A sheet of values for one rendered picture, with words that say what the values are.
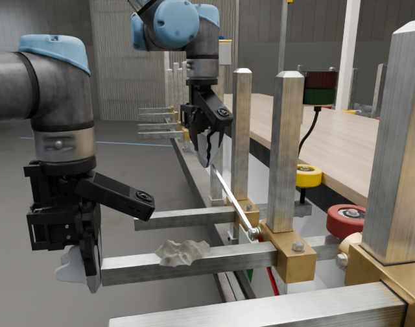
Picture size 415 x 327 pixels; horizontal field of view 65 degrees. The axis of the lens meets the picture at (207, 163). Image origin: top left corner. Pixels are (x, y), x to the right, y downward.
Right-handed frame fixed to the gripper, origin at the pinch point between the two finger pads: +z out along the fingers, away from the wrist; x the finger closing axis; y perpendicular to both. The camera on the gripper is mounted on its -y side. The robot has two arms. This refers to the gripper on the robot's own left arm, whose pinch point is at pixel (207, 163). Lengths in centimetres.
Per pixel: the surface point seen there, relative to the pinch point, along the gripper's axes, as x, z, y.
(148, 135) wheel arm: -20, 11, 92
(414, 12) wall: -581, -112, 273
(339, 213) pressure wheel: -5.7, 1.2, -33.8
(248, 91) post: -7.4, -17.2, -5.5
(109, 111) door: -152, 73, 681
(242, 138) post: -6.4, -6.5, -5.2
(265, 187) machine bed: -37.0, 19.8, 19.9
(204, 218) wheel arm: 4.1, 11.6, -5.4
